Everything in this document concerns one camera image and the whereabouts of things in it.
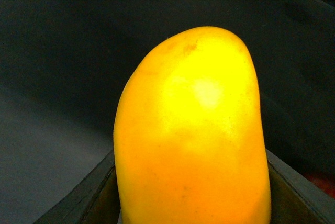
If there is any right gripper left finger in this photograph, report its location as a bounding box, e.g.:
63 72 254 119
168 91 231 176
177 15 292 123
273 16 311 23
35 151 120 223

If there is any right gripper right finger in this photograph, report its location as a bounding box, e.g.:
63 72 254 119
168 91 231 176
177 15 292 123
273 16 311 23
266 150 334 224

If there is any yellow mango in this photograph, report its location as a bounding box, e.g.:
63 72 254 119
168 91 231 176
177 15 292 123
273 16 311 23
114 27 271 223

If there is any red yellow apple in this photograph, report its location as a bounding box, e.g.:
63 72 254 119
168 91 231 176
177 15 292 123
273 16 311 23
304 173 334 198

